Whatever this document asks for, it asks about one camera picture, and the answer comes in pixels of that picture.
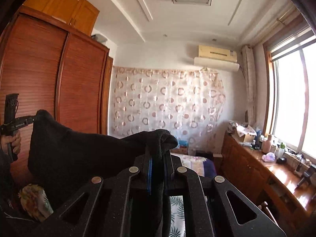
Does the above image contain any person's left hand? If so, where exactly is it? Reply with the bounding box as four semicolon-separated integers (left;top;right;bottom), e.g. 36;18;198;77
0;131;22;155

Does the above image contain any grey storage box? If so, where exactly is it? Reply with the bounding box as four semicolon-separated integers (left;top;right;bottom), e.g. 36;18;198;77
91;34;108;45

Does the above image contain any tied patterned window curtain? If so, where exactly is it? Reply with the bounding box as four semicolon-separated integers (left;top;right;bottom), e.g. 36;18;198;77
241;45;257;129

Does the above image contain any black printed T-shirt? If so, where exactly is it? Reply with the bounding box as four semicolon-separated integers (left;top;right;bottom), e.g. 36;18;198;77
27;109;179;237

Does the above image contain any cream wall air conditioner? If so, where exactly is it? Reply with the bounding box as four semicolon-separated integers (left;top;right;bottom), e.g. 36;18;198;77
194;44;240;73

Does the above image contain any brass curtain rod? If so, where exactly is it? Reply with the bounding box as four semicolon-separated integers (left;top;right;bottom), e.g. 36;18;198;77
276;5;304;24

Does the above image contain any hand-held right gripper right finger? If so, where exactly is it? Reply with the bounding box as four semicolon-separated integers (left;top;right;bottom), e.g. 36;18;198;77
164;152;288;237

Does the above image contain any pile of patterned cloth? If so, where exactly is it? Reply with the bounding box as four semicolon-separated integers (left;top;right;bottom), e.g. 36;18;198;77
228;120;239;135

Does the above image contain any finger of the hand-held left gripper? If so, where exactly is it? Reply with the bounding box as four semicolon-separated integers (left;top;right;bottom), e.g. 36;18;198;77
17;115;38;128

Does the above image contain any open cardboard box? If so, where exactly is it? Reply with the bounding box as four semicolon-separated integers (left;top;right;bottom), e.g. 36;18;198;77
236;123;257;144

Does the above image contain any person's left forearm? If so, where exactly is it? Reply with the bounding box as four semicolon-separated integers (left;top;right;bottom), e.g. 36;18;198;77
0;149;32;237

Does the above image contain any brown slatted wooden wardrobe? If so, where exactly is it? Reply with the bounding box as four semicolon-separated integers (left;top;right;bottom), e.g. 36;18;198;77
0;5;114;185

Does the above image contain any long wooden cabinet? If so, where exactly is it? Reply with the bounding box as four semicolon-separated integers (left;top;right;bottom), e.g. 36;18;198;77
220;133;316;230

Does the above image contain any wood-framed window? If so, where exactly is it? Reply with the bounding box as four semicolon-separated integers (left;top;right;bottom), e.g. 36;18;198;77
263;27;316;158

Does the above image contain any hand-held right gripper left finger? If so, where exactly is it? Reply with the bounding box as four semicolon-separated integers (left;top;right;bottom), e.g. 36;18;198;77
35;150;153;237

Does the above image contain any green leaf-print bed sheet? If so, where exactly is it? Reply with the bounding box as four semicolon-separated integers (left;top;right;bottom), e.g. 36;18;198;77
169;195;185;237

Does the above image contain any orange wooden overhead cabinet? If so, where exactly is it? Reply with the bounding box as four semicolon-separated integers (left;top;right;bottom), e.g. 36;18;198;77
22;0;100;36

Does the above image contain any sheer circle-patterned wall curtain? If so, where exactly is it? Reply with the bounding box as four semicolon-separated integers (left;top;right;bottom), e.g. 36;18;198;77
111;65;226;153

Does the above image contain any cardboard box with blue items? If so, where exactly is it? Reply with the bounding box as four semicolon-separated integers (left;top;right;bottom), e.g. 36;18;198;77
178;139;189;155

